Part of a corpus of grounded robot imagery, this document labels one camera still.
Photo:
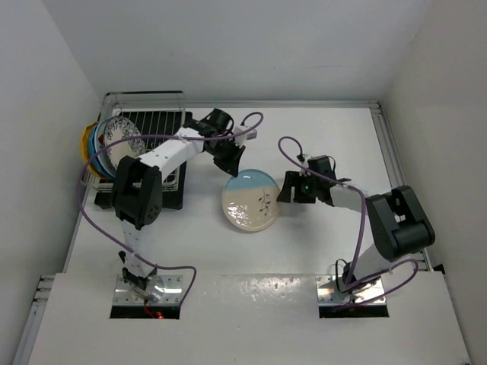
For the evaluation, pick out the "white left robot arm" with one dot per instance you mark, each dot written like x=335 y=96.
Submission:
x=137 y=194

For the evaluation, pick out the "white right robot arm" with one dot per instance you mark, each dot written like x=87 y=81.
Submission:
x=367 y=263

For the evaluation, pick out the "metal base plate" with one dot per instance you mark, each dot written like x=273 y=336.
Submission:
x=161 y=290
x=369 y=294

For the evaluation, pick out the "yellow polka dot plate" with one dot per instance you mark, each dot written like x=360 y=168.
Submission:
x=83 y=141

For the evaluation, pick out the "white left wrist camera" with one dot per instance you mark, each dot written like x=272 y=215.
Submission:
x=242 y=134

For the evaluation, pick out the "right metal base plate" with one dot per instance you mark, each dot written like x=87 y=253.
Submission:
x=369 y=294

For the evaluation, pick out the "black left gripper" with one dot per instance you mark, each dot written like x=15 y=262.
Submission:
x=230 y=166

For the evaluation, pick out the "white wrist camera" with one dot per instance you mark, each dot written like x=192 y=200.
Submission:
x=303 y=160
x=242 y=134

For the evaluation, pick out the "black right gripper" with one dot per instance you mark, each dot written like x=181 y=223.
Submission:
x=293 y=179

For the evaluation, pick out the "blue polka dot plate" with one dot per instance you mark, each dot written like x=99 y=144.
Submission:
x=91 y=150

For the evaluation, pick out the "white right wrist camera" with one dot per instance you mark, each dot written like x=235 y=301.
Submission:
x=303 y=160

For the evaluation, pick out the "blue floral pattern plate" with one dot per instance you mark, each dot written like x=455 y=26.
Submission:
x=120 y=128

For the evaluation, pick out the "white watermelon pattern plate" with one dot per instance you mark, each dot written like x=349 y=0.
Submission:
x=99 y=140

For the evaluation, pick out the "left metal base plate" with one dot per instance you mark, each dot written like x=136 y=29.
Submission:
x=161 y=290

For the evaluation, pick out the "aluminium table frame rail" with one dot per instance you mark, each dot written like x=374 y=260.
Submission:
x=395 y=167

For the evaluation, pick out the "white wire dish rack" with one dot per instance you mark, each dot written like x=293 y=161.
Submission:
x=132 y=101

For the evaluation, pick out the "blue and beige plate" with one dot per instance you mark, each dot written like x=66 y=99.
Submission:
x=249 y=201

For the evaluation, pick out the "black drip tray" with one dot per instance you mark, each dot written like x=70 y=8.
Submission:
x=160 y=122

